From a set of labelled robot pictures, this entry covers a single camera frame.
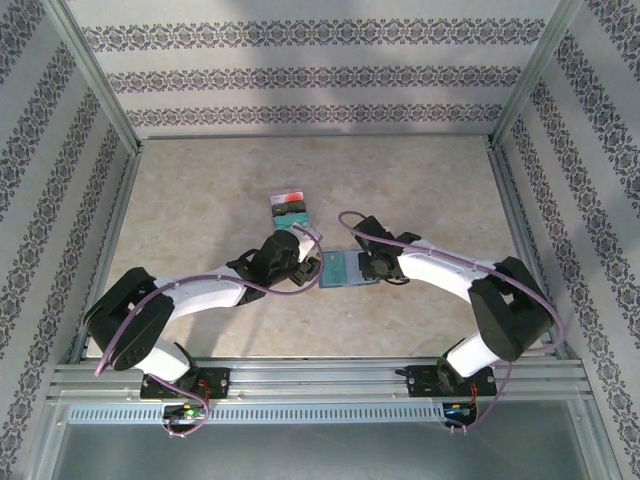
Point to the blue card holder wallet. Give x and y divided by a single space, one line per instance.
352 270

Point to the teal card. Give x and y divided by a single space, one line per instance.
292 222
335 270

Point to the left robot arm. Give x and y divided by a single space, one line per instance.
125 320

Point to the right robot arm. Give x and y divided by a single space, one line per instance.
510 310

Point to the black card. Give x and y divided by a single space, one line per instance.
287 211

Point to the card with red circle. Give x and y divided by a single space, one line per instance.
292 198

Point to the grey metal sheet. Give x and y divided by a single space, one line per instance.
320 450

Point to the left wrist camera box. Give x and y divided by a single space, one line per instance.
310 245

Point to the aluminium mounting rail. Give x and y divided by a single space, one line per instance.
320 377

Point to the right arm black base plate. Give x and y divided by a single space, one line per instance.
420 382

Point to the aluminium back rail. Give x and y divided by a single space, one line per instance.
320 136

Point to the aluminium side rail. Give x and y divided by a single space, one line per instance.
511 200
119 210

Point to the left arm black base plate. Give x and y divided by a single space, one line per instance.
220 382

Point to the aluminium frame post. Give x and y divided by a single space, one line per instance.
95 75
537 70

